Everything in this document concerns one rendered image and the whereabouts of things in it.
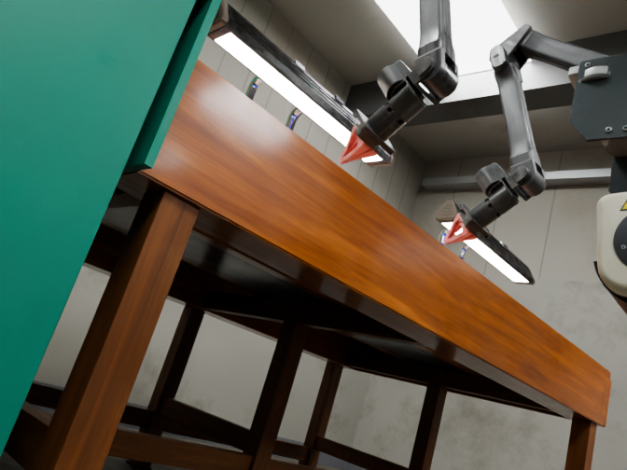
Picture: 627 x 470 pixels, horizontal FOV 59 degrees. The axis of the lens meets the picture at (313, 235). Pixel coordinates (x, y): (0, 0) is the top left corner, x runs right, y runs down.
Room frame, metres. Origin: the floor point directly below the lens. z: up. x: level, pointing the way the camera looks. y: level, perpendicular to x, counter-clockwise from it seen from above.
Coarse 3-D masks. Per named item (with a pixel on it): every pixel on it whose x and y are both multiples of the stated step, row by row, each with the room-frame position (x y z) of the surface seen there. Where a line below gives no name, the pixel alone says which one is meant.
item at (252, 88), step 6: (300, 66) 1.18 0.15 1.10; (258, 78) 1.28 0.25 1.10; (252, 84) 1.29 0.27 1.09; (258, 84) 1.30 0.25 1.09; (246, 90) 1.30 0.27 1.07; (252, 90) 1.30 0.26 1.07; (252, 96) 1.30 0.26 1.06; (336, 96) 1.27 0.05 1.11; (342, 102) 1.28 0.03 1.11; (294, 108) 1.39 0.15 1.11; (294, 114) 1.39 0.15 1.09; (300, 114) 1.40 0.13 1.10; (288, 120) 1.40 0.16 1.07; (294, 120) 1.40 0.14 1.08; (288, 126) 1.39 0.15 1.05; (294, 126) 1.41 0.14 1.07
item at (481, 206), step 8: (488, 200) 1.26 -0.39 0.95; (464, 208) 1.28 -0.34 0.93; (472, 208) 1.30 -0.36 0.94; (480, 208) 1.28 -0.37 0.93; (488, 208) 1.26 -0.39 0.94; (472, 216) 1.29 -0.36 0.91; (480, 216) 1.28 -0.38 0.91; (488, 216) 1.27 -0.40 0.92; (496, 216) 1.27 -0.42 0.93; (480, 224) 1.29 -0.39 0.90; (488, 224) 1.29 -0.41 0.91; (488, 232) 1.33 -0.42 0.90
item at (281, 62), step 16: (224, 0) 1.02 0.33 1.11; (224, 16) 1.00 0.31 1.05; (240, 16) 1.05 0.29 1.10; (224, 32) 1.03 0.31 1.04; (240, 32) 1.03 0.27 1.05; (256, 32) 1.08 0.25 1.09; (224, 48) 1.10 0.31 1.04; (256, 48) 1.06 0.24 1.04; (272, 48) 1.10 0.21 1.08; (272, 64) 1.10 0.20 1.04; (288, 64) 1.14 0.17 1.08; (288, 80) 1.14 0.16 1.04; (304, 80) 1.17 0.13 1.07; (320, 96) 1.20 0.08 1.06; (336, 112) 1.24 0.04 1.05; (352, 112) 1.32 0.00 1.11; (352, 128) 1.29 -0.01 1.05; (384, 160) 1.40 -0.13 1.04
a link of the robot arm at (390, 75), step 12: (420, 60) 0.91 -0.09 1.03; (432, 60) 0.89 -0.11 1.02; (384, 72) 0.99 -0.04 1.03; (396, 72) 0.98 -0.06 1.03; (408, 72) 0.95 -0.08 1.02; (420, 72) 0.90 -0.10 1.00; (384, 84) 0.99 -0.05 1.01; (396, 84) 0.97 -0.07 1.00; (420, 84) 0.94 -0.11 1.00; (432, 96) 0.97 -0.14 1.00
